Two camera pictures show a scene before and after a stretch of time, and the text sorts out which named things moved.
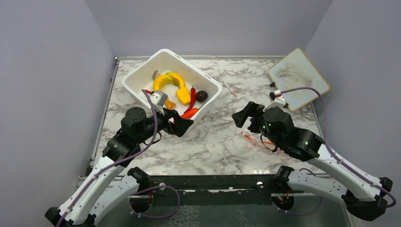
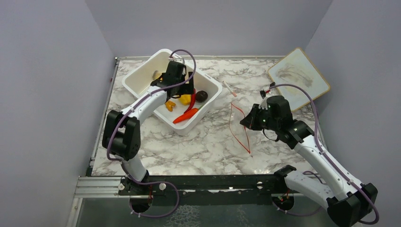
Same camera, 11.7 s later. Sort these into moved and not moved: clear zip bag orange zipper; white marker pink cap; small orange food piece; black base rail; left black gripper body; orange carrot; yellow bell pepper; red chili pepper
Moved: clear zip bag orange zipper; left black gripper body
Not moved: red chili pepper; yellow bell pepper; orange carrot; white marker pink cap; black base rail; small orange food piece
